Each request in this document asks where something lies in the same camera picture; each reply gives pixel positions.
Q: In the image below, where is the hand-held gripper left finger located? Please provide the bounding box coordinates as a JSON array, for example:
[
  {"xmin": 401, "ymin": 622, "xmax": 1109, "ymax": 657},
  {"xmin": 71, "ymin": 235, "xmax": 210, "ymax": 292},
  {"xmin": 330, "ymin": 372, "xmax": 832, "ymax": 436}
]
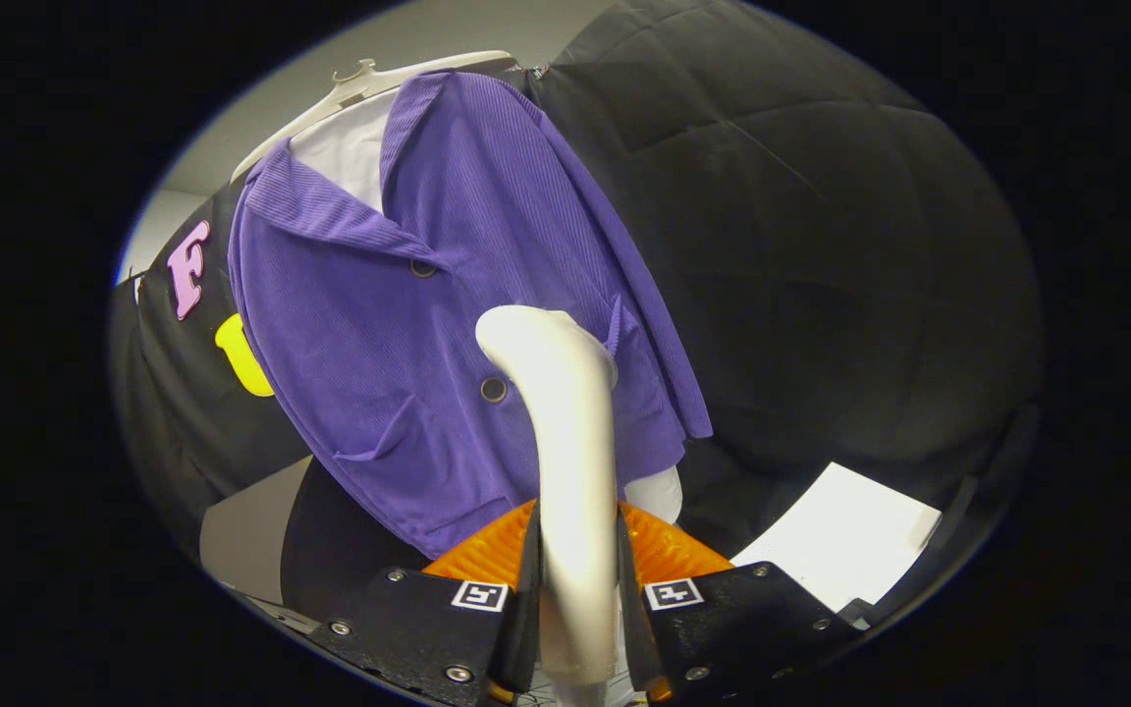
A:
[{"xmin": 308, "ymin": 499, "xmax": 542, "ymax": 707}]

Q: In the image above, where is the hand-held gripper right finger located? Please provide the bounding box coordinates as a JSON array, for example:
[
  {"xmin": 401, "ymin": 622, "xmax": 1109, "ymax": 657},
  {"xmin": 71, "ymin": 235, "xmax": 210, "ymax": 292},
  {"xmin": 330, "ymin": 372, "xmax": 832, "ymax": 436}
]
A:
[{"xmin": 618, "ymin": 499, "xmax": 866, "ymax": 707}]

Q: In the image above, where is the white garment steamer head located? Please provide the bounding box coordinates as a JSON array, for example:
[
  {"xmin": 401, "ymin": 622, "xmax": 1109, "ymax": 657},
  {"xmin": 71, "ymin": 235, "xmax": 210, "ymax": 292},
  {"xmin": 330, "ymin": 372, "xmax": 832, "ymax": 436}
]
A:
[{"xmin": 475, "ymin": 304, "xmax": 620, "ymax": 685}]

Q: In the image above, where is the purple corduroy jacket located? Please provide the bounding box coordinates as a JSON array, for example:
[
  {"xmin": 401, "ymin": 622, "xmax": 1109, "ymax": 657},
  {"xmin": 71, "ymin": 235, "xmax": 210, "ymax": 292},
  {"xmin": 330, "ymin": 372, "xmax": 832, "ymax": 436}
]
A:
[{"xmin": 228, "ymin": 71, "xmax": 714, "ymax": 561}]

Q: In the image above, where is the white clothes hanger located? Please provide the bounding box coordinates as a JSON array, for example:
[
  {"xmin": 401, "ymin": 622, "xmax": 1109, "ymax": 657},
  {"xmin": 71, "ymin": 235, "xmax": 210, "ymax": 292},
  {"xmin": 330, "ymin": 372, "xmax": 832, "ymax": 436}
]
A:
[{"xmin": 230, "ymin": 51, "xmax": 517, "ymax": 185}]

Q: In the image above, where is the white flat board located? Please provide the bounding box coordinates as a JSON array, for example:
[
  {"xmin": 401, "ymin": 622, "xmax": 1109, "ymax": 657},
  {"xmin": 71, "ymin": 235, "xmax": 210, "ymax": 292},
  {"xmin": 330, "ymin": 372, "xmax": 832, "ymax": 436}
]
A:
[{"xmin": 730, "ymin": 462, "xmax": 943, "ymax": 615}]

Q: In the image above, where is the black backdrop cloth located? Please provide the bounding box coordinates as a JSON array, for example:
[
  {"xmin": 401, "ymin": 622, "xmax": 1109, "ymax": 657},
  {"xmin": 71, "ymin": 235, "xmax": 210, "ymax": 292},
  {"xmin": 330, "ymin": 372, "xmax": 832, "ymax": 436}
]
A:
[{"xmin": 109, "ymin": 0, "xmax": 1046, "ymax": 629}]

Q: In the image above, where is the white mannequin torso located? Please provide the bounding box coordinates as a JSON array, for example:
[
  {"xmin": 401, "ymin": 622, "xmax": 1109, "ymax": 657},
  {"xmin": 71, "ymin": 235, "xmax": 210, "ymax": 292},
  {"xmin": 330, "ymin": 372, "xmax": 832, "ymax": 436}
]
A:
[{"xmin": 289, "ymin": 86, "xmax": 684, "ymax": 524}]

